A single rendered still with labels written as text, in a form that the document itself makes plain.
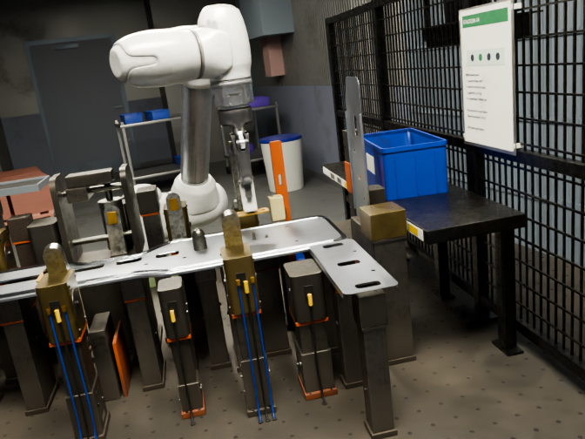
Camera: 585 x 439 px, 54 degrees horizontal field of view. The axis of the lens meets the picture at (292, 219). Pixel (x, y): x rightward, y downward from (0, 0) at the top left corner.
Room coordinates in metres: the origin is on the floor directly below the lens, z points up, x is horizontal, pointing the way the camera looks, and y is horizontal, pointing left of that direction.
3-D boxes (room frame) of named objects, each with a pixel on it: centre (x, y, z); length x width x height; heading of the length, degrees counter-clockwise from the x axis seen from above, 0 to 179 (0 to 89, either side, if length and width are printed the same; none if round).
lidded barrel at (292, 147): (6.42, 0.02, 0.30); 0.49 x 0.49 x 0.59
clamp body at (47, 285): (1.03, 0.47, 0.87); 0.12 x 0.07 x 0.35; 9
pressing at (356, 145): (1.31, -0.17, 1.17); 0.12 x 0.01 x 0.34; 9
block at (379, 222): (1.19, -0.20, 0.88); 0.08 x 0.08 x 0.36; 9
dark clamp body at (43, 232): (1.41, 0.62, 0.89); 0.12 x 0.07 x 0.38; 9
